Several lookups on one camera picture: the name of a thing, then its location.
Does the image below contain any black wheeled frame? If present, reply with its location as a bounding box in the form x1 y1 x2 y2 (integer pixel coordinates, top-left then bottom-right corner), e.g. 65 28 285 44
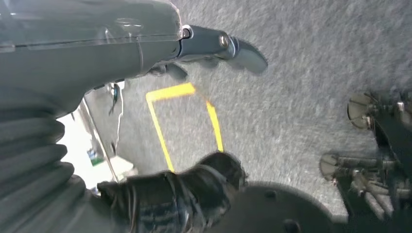
318 89 412 233

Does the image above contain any dark round base plate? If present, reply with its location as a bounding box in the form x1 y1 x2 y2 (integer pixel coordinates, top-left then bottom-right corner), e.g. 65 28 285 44
206 181 349 233

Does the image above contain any yellow floor tape square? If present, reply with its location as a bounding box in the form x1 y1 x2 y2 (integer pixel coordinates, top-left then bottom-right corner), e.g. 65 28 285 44
145 83 224 173

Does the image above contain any black tape wrapped module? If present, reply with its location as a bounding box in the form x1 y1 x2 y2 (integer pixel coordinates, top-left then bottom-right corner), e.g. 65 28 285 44
96 151 248 233

